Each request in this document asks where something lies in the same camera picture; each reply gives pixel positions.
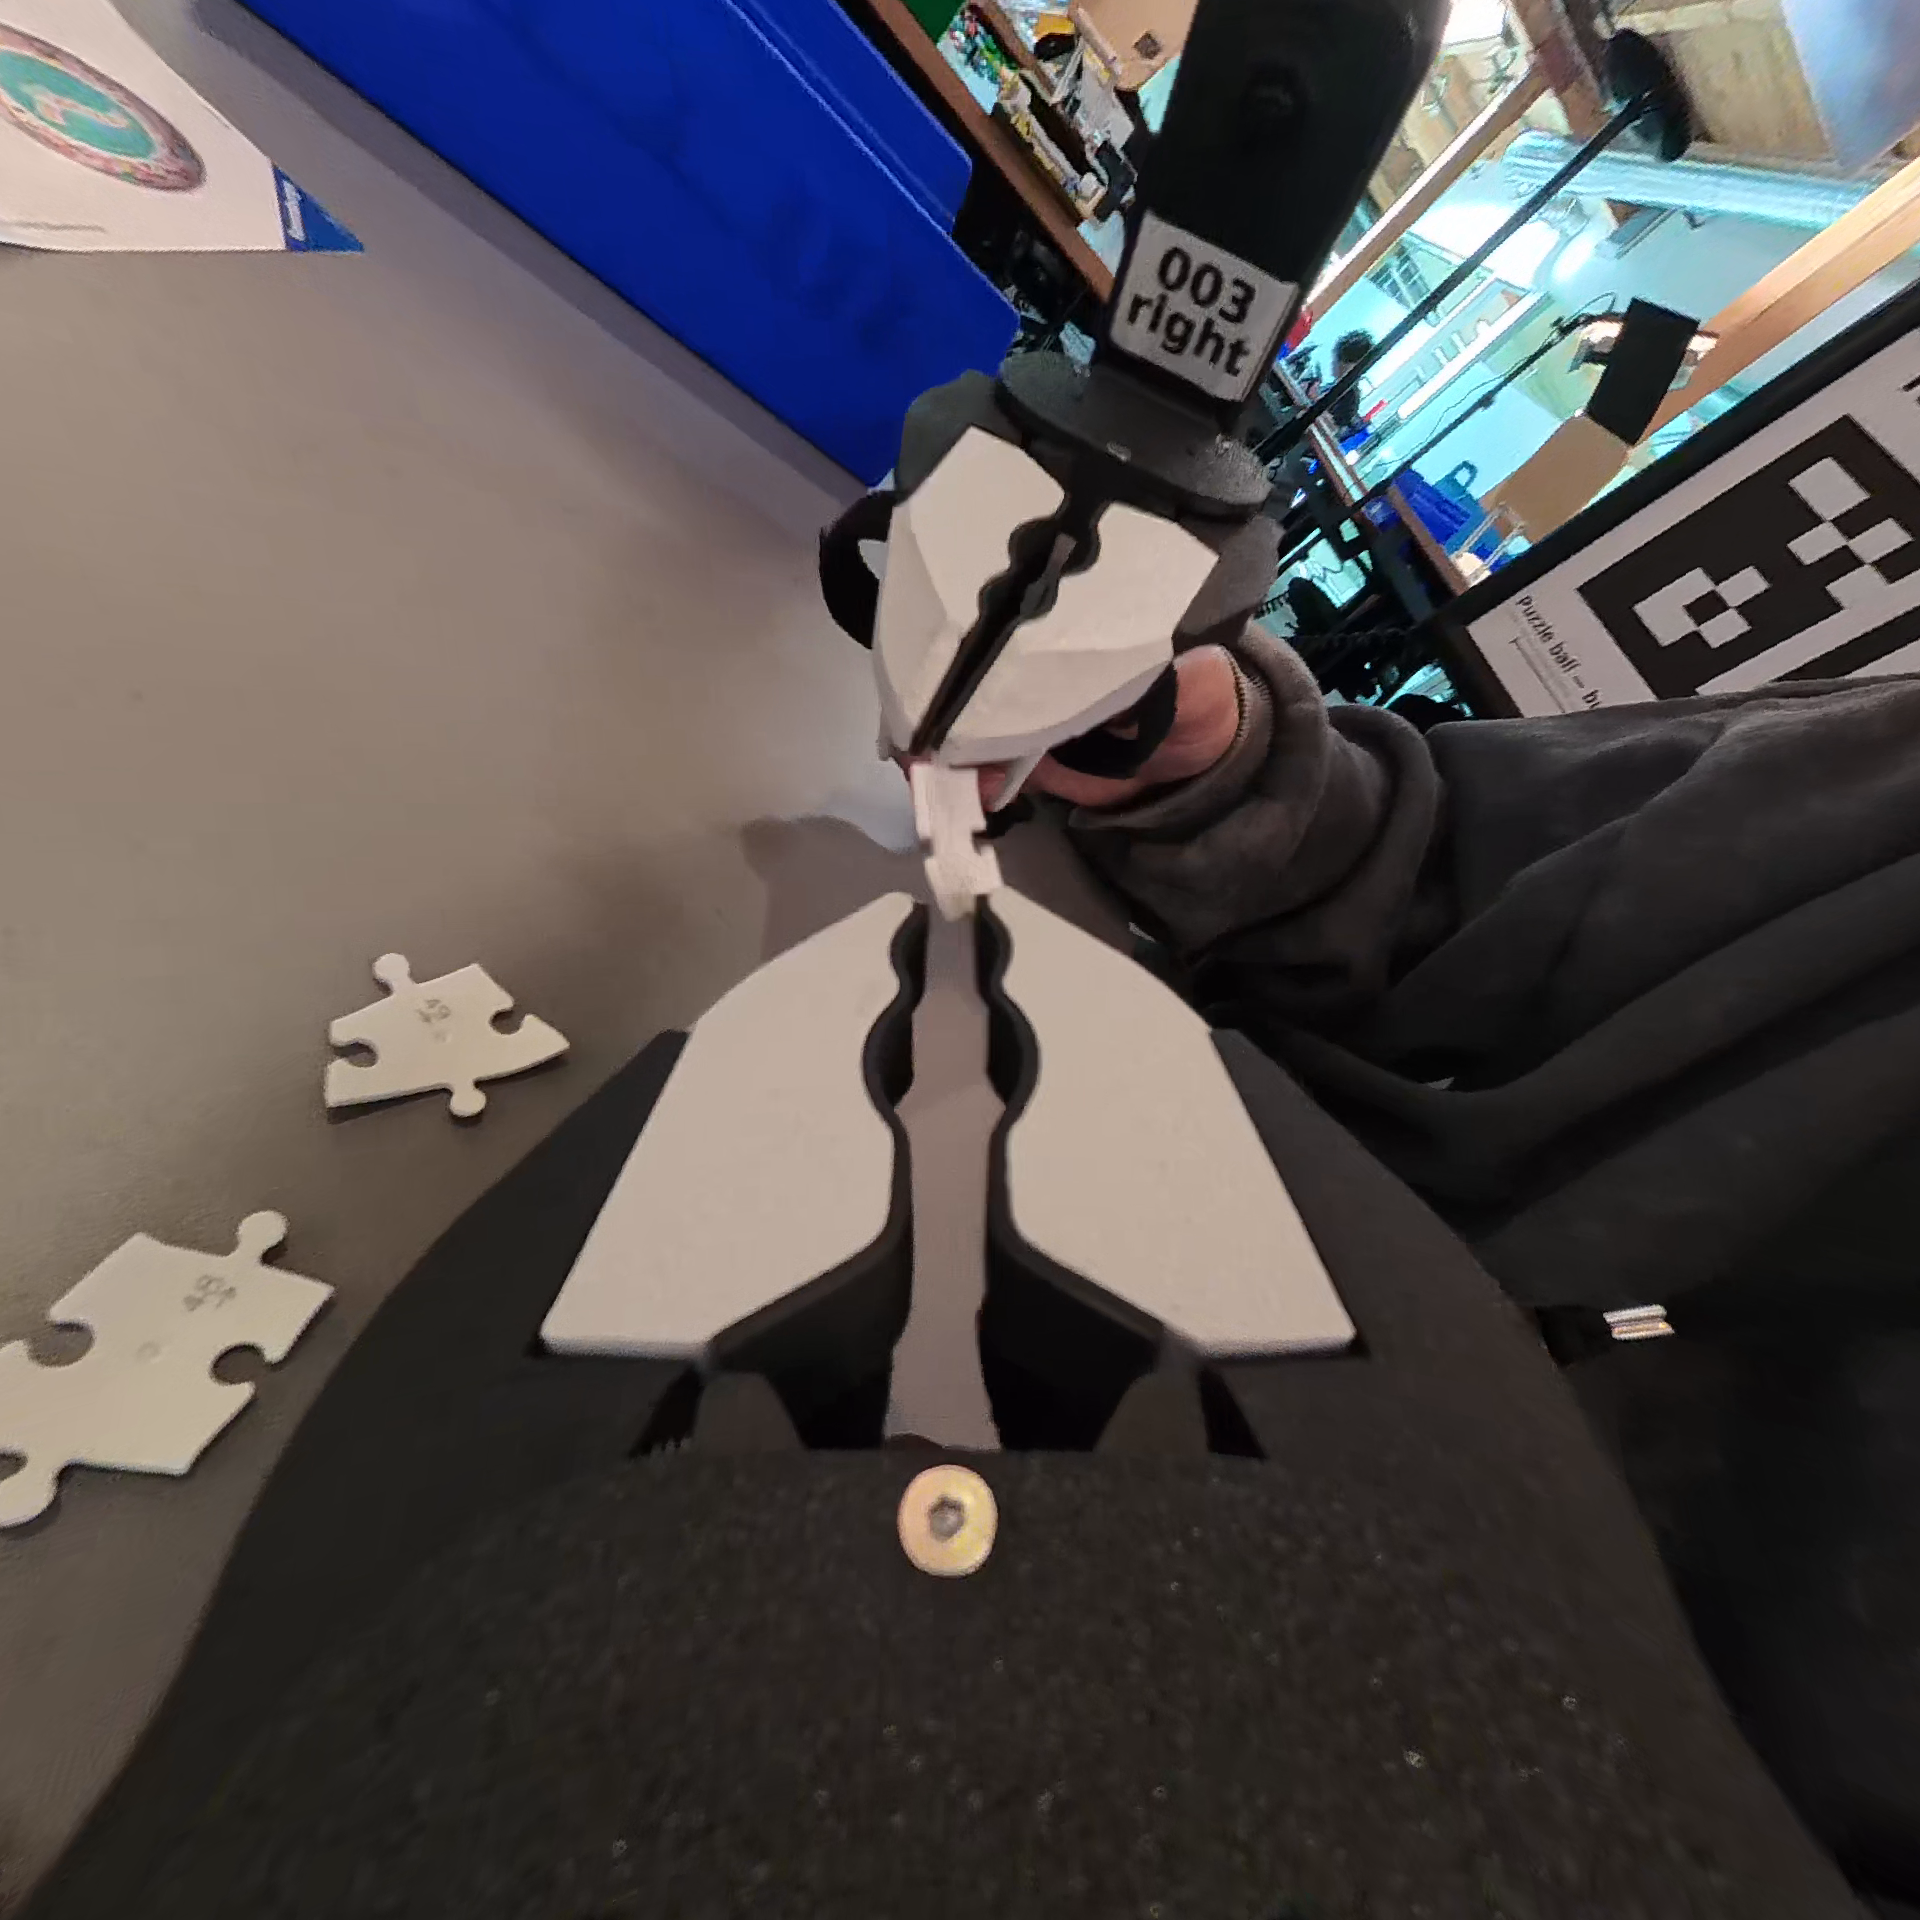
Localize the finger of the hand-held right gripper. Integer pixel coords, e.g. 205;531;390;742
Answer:
918;503;1224;817
878;427;1112;769

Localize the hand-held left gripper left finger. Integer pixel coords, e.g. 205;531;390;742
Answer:
536;892;928;1455

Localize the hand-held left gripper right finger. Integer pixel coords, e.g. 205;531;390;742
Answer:
975;892;1362;1455

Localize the white puzzle piece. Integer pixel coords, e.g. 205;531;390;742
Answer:
0;1209;336;1532
906;756;1000;921
322;951;572;1123

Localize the person's right forearm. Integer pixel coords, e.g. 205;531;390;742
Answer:
1048;631;1920;1144

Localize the puzzle instruction leaflet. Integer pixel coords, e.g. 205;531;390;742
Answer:
0;0;366;254

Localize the person's right hand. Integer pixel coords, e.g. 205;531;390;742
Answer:
1048;646;1249;812

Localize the cluttered wooden workbench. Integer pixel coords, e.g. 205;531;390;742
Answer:
870;0;1202;265

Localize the black light stand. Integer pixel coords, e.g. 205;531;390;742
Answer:
1276;27;1705;452

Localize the black monitor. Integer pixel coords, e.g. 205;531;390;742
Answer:
1585;297;1705;447

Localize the blue plastic bin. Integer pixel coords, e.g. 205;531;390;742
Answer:
240;0;1021;486

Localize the sign board with square marker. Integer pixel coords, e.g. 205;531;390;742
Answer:
1462;323;1920;724

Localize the silver air duct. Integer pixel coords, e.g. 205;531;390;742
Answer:
1500;129;1652;196

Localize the black cord with metal tip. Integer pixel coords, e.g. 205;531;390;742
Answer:
1536;1303;1677;1366

